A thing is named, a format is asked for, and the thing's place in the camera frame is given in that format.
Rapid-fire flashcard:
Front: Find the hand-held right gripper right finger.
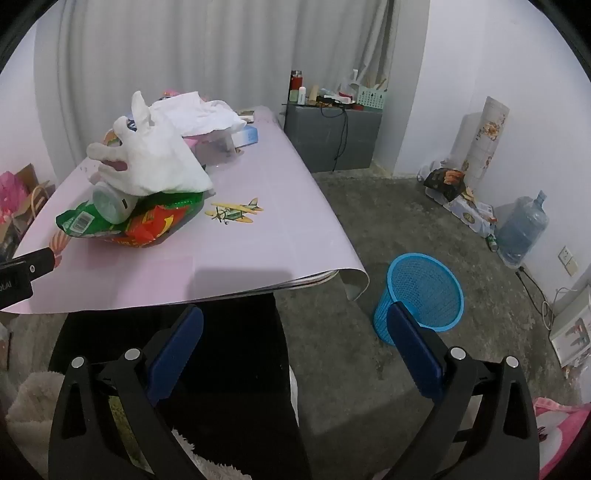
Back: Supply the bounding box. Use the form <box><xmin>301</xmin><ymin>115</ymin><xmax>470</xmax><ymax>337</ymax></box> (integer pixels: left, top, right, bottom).
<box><xmin>383</xmin><ymin>301</ymin><xmax>541</xmax><ymax>480</ymax></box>

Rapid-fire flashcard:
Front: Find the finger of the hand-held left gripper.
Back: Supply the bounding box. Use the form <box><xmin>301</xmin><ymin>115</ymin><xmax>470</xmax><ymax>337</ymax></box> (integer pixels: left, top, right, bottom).
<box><xmin>0</xmin><ymin>247</ymin><xmax>57</xmax><ymax>283</ymax></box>

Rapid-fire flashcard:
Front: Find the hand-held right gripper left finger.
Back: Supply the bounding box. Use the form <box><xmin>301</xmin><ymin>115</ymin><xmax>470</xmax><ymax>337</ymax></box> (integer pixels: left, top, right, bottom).
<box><xmin>48</xmin><ymin>304</ymin><xmax>218</xmax><ymax>480</ymax></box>

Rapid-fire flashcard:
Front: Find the green snack bag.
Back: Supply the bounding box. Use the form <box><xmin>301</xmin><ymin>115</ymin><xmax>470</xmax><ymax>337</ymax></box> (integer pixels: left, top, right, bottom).
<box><xmin>55</xmin><ymin>189</ymin><xmax>206</xmax><ymax>238</ymax></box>

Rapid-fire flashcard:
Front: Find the blue mesh wastebasket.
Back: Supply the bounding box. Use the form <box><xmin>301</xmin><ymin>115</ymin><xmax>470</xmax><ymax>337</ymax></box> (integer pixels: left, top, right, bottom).
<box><xmin>373</xmin><ymin>253</ymin><xmax>465</xmax><ymax>346</ymax></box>

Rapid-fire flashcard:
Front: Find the white plastic bottle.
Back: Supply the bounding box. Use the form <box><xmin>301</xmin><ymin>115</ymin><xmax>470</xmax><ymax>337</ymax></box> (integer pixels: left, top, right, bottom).
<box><xmin>92</xmin><ymin>181</ymin><xmax>139</xmax><ymax>224</ymax></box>

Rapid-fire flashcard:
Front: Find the red snack bag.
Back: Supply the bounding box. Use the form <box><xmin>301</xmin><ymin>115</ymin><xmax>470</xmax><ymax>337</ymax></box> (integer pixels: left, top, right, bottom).
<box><xmin>104</xmin><ymin>203</ymin><xmax>204</xmax><ymax>249</ymax></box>

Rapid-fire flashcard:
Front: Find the white paper towel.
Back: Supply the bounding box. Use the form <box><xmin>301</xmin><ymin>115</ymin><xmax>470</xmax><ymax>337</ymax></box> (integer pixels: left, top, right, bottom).
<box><xmin>87</xmin><ymin>91</ymin><xmax>214</xmax><ymax>197</ymax></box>

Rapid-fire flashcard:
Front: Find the clear plastic bowl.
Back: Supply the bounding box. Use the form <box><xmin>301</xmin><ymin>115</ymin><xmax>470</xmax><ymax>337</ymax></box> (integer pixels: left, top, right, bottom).
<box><xmin>189</xmin><ymin>131</ymin><xmax>241</xmax><ymax>167</ymax></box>

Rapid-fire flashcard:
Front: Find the brown paper bag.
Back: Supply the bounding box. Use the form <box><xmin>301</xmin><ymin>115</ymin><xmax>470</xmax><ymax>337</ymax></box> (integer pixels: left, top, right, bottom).
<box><xmin>14</xmin><ymin>164</ymin><xmax>56</xmax><ymax>241</ymax></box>

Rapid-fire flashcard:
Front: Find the white fluffy cloth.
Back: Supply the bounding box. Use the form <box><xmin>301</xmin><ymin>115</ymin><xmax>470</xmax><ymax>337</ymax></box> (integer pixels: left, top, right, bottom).
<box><xmin>4</xmin><ymin>369</ymin><xmax>70</xmax><ymax>467</ymax></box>

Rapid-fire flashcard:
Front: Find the pink table cover sheet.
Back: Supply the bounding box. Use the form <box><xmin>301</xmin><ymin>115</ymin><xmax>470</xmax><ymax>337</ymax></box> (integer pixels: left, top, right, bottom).
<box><xmin>0</xmin><ymin>105</ymin><xmax>370</xmax><ymax>315</ymax></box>

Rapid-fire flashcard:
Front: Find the printed white carton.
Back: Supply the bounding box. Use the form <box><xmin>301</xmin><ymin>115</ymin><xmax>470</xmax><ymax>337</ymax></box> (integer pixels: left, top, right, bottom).
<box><xmin>434</xmin><ymin>185</ymin><xmax>498</xmax><ymax>238</ymax></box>

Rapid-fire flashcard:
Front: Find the white water dispenser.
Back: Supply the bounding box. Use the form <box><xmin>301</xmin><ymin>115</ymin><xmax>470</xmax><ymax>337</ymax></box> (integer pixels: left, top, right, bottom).
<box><xmin>549</xmin><ymin>285</ymin><xmax>591</xmax><ymax>367</ymax></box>

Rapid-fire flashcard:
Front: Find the blue water jug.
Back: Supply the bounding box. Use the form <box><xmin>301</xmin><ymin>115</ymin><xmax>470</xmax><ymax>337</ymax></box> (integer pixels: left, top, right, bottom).
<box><xmin>496</xmin><ymin>190</ymin><xmax>550</xmax><ymax>266</ymax></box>

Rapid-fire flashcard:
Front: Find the pink blanket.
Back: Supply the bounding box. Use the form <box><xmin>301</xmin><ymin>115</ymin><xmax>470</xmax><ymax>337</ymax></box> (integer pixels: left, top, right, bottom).
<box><xmin>531</xmin><ymin>396</ymin><xmax>591</xmax><ymax>480</ymax></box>

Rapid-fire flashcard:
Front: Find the black snack bag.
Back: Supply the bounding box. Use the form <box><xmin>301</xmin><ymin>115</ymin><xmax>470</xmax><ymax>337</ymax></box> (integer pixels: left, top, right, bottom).
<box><xmin>424</xmin><ymin>167</ymin><xmax>467</xmax><ymax>202</ymax></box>

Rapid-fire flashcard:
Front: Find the white plastic bag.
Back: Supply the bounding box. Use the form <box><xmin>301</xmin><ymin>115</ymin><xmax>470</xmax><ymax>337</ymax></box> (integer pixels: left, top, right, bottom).
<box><xmin>418</xmin><ymin>159</ymin><xmax>451</xmax><ymax>183</ymax></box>

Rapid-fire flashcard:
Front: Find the white crumpled cloth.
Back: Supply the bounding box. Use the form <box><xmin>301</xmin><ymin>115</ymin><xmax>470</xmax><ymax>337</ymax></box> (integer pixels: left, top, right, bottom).
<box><xmin>150</xmin><ymin>91</ymin><xmax>247</xmax><ymax>138</ymax></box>

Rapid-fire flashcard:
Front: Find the patterned paper roll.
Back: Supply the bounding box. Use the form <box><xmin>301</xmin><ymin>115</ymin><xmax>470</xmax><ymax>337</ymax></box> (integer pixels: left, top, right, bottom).
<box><xmin>455</xmin><ymin>96</ymin><xmax>510</xmax><ymax>178</ymax></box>

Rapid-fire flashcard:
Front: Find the grey cabinet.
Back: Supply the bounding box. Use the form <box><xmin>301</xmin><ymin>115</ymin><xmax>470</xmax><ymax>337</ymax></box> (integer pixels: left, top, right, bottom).
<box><xmin>283</xmin><ymin>102</ymin><xmax>384</xmax><ymax>174</ymax></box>

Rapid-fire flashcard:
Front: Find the white curtain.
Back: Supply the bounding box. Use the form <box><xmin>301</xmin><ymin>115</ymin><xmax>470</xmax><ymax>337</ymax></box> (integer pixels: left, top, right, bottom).
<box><xmin>34</xmin><ymin>0</ymin><xmax>402</xmax><ymax>181</ymax></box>

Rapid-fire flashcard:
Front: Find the white plastic basket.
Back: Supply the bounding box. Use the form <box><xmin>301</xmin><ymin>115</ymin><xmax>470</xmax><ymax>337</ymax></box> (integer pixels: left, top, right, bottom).
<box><xmin>358</xmin><ymin>85</ymin><xmax>389</xmax><ymax>112</ymax></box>

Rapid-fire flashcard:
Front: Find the black floor cable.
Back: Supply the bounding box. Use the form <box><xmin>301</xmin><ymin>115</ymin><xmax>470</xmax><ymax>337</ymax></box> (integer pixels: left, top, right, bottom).
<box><xmin>516</xmin><ymin>265</ymin><xmax>552</xmax><ymax>330</ymax></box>

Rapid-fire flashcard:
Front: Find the white floor cable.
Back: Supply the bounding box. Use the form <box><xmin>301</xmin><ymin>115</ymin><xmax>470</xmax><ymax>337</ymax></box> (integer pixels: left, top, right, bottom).
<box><xmin>540</xmin><ymin>286</ymin><xmax>573</xmax><ymax>330</ymax></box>

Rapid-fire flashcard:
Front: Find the wall socket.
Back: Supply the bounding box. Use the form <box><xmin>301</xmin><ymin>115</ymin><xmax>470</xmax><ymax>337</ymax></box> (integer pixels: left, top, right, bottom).
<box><xmin>558</xmin><ymin>246</ymin><xmax>580</xmax><ymax>276</ymax></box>

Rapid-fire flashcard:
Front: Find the black cable on cabinet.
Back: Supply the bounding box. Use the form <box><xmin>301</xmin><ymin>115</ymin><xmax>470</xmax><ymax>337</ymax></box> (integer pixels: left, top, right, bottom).
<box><xmin>318</xmin><ymin>104</ymin><xmax>352</xmax><ymax>172</ymax></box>

